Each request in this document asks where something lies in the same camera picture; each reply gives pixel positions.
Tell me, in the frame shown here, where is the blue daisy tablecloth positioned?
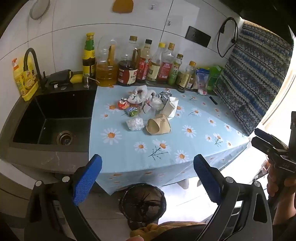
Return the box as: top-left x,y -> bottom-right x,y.
89,85 -> 251,195

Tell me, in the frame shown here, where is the yellow-capped cream label bottle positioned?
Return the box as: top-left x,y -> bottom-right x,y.
146,42 -> 166,85

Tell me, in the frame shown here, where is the black wall outlet panel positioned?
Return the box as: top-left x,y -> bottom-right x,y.
185,26 -> 211,48

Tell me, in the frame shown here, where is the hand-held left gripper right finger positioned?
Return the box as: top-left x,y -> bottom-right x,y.
193,154 -> 273,241

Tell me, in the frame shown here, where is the black-capped red label bottle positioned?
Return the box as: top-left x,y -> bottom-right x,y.
136,39 -> 153,83

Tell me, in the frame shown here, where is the red snack wrapper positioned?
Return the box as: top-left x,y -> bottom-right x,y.
117,98 -> 130,110

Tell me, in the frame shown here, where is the gold-capped red label bottle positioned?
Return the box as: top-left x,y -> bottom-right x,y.
157,42 -> 175,84

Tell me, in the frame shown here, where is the orange wall hanging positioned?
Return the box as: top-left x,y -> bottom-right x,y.
112,0 -> 134,14

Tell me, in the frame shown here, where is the black cable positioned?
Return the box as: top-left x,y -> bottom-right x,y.
217,17 -> 238,58

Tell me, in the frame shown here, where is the crumpled clear plastic wrapper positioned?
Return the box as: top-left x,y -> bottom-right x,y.
125,117 -> 145,131

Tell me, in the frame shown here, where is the large white crumpled cloth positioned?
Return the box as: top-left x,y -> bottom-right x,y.
127,85 -> 148,104

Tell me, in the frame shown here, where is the black faucet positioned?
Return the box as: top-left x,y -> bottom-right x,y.
23,48 -> 48,90

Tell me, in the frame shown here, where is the bin with black bag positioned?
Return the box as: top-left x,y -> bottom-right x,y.
119,183 -> 167,231

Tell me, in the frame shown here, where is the green bag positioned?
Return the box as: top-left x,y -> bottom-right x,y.
206,65 -> 224,92

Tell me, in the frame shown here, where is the person's right forearm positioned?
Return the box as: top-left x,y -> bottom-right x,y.
273,204 -> 296,226

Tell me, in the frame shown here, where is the brown paper cup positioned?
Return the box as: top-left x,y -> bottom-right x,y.
146,114 -> 171,135

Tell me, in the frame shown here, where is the blue patterned cloth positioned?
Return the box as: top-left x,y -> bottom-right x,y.
214,21 -> 294,137

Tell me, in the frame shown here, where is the black sink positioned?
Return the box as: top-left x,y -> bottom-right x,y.
9,89 -> 97,146

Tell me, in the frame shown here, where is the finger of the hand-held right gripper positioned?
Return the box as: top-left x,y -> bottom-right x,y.
251,137 -> 290,155
254,128 -> 290,149

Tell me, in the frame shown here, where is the small gold-capped bottle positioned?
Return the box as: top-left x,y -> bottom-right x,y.
178,61 -> 196,90

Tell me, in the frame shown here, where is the green and red plastic wrapper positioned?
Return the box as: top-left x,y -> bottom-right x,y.
125,105 -> 142,117

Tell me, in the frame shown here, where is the yellow dish soap bottle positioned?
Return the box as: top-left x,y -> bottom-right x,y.
12,57 -> 39,102

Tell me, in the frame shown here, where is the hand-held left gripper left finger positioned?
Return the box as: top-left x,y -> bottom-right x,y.
24,154 -> 103,241

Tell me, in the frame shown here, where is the person's right hand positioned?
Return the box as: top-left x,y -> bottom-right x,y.
266,159 -> 296,209

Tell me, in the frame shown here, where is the large cooking oil jug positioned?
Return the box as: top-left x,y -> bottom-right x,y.
95,36 -> 119,87

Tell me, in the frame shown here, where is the hanging metal strainer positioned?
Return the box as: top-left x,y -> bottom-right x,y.
30,0 -> 51,20

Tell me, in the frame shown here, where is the black folded cloth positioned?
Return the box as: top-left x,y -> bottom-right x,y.
47,70 -> 73,87

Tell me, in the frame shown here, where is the yellow fuzzy clothing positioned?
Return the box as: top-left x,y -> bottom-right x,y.
129,221 -> 206,241

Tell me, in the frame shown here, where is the dark vinegar jug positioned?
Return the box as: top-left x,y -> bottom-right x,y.
117,35 -> 139,85

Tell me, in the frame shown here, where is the silver foil bag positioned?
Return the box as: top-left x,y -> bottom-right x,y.
158,90 -> 174,106

